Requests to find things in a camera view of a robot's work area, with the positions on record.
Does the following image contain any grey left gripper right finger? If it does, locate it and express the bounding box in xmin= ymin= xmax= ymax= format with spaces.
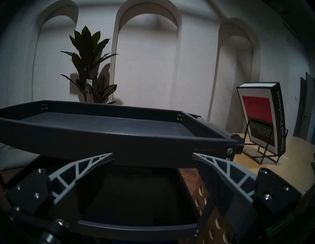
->
xmin=192 ymin=152 xmax=258 ymax=238

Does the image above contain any black wire book stand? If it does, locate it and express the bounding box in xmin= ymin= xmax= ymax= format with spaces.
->
xmin=242 ymin=119 xmax=289 ymax=165

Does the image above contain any dark grey door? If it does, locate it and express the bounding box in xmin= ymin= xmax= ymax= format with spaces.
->
xmin=293 ymin=71 xmax=315 ymax=145

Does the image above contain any light wooden table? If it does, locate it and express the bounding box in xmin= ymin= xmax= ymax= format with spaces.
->
xmin=180 ymin=134 xmax=315 ymax=244

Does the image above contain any black and red thick book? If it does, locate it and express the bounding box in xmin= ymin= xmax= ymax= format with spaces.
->
xmin=236 ymin=82 xmax=287 ymax=156

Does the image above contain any dark green leafy plant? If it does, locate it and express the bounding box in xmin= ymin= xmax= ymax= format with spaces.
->
xmin=60 ymin=25 xmax=118 ymax=105

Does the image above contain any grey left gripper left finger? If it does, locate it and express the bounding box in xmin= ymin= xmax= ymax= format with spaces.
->
xmin=48 ymin=152 xmax=115 ymax=230

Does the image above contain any black three-shelf utility cart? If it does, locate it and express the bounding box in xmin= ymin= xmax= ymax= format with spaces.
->
xmin=0 ymin=100 xmax=245 ymax=244

